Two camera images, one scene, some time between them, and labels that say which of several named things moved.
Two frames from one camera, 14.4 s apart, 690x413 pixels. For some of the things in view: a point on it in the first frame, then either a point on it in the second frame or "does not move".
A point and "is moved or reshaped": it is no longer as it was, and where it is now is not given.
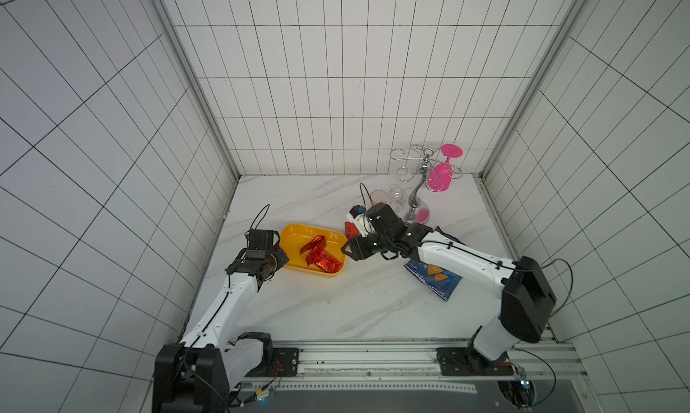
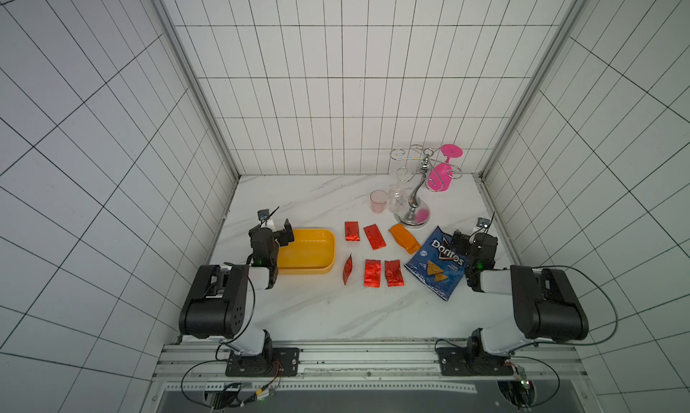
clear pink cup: x=378 y=196 does not move
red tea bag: x=350 y=230 does not move
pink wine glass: x=440 y=179 does not move
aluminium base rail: x=416 y=368 does not move
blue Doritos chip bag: x=439 y=282 does not move
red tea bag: x=324 y=261 to x=393 y=272
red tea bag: x=315 y=246 is moved or reshaped
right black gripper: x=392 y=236 to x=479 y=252
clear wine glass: x=399 y=196 does not move
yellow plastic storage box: x=293 y=237 is moved or reshaped
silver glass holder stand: x=420 y=164 does not move
